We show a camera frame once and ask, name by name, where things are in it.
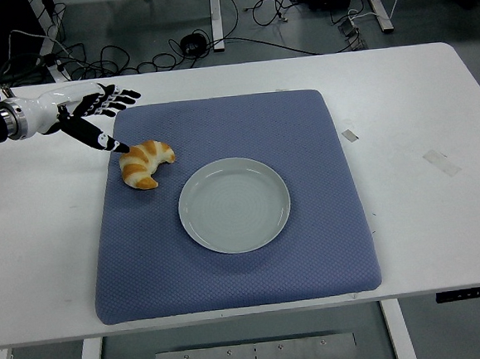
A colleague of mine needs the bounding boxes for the grey round plate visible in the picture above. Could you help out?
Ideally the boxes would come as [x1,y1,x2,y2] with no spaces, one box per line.
[174,153,295,259]

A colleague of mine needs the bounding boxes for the white background desk leg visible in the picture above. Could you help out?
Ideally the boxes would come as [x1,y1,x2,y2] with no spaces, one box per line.
[208,0,226,53]
[30,0,70,85]
[357,0,395,35]

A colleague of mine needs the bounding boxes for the clear tape strip large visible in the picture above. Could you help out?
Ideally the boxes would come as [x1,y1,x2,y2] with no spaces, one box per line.
[421,147,463,180]

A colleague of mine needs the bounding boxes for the grey foot pedal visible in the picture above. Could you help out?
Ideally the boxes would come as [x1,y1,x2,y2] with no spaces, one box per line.
[337,15,370,53]

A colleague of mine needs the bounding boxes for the croissant bread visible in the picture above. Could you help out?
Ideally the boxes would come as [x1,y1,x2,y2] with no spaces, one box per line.
[117,138,179,193]

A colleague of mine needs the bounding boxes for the black table control panel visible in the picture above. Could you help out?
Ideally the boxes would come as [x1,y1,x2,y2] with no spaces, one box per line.
[434,284,480,304]

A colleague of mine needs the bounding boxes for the black looped floor cable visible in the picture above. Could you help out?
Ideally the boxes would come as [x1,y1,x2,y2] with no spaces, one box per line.
[219,0,310,29]

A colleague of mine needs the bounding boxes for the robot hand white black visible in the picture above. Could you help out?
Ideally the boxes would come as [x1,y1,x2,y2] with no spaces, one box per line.
[18,79,146,163]

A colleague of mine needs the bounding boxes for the black floor cable tangle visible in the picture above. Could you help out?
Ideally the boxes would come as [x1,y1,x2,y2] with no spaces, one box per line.
[62,33,187,82]

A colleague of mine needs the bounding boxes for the blue quilted mat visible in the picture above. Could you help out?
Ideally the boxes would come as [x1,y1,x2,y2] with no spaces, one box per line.
[79,84,386,328]

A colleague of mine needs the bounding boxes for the coiled black cable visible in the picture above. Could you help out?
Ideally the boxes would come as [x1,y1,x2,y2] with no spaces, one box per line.
[178,31,211,59]

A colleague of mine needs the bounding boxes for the long black floor cable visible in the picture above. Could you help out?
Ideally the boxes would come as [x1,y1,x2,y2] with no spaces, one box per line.
[207,27,356,65]

